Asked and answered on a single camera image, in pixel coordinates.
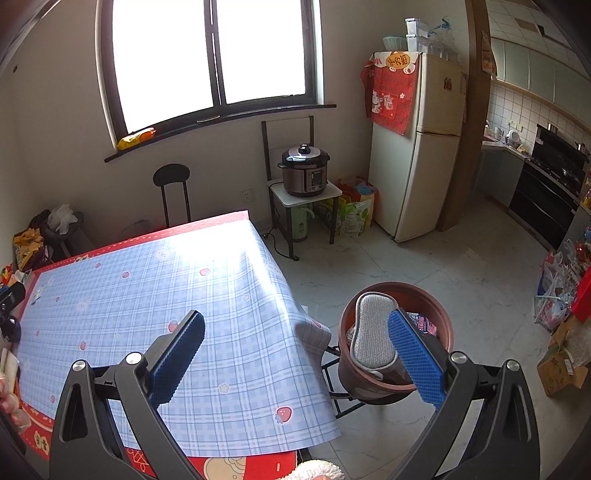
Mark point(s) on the pale upper kitchen cabinets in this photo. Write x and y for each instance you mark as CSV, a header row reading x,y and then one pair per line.
x,y
531,69

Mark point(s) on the black built-in stove oven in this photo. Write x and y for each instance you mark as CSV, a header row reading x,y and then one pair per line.
x,y
540,203

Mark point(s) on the yellow snack packet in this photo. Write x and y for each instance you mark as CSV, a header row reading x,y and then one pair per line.
x,y
136,138

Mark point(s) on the white fluffy sleeve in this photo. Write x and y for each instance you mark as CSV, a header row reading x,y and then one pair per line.
x,y
318,470

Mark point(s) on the grey scrubbing sponge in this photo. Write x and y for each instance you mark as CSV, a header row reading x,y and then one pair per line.
x,y
374,323

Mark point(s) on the green electric kettle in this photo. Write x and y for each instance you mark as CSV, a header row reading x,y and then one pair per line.
x,y
301,224

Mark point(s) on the printed cardboard box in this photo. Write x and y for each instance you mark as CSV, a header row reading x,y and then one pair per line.
x,y
561,371

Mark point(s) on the yellow snack bags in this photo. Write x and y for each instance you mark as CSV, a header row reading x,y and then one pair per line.
x,y
27,249

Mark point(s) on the yellow wall notice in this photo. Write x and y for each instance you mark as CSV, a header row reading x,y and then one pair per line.
x,y
488,55

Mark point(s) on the shelf of bottles and packets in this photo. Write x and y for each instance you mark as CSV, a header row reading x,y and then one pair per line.
x,y
586,194

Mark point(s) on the brown plastic flower pot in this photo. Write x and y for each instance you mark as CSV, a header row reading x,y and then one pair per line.
x,y
355,369

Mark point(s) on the green white printed bag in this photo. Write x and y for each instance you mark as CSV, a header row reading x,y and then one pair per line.
x,y
358,214

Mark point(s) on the plain cardboard box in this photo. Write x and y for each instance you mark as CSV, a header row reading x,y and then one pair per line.
x,y
568,334

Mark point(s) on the cream two-door fridge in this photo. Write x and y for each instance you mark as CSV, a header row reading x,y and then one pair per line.
x,y
425,184

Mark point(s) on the brown wooden door frame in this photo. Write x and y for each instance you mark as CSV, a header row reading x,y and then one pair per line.
x,y
471,161

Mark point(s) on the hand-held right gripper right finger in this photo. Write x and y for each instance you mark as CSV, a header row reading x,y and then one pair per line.
x,y
415,360

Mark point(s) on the blue plaid tablecloth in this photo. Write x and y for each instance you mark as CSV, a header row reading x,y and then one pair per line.
x,y
138,300

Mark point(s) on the clear plastic containers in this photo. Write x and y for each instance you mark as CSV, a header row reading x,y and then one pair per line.
x,y
443,48

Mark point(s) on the white crumpled plastic bag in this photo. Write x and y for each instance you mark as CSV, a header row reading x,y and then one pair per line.
x,y
61,217

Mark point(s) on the black folding chair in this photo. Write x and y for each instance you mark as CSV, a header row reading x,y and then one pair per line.
x,y
341,406

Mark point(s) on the dark round side table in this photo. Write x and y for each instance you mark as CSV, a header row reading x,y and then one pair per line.
x,y
69,242

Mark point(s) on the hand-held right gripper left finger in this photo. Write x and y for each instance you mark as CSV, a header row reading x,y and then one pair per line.
x,y
178,355

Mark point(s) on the silver electric pressure cooker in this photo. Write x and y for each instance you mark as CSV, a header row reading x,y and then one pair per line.
x,y
307,177

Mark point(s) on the red printed fridge cloth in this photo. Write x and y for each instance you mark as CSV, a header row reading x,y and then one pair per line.
x,y
392,101

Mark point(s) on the black range hood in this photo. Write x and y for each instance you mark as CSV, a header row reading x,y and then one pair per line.
x,y
554,143

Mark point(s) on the red hanging garment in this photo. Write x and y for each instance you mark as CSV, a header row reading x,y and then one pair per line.
x,y
582,295

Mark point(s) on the white storage box stack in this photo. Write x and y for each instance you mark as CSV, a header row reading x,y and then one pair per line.
x,y
415,37

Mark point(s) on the dark framed window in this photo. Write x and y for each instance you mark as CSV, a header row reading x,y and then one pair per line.
x,y
161,60

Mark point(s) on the white kettle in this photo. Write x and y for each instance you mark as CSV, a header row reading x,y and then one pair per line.
x,y
512,138

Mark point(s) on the white wall socket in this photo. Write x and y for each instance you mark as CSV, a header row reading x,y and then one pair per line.
x,y
247,194

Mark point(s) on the grey lower kitchen cabinet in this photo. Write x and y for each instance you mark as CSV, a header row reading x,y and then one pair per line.
x,y
498,177

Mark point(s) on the pile of plastic bags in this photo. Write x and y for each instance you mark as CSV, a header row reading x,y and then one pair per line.
x,y
554,295

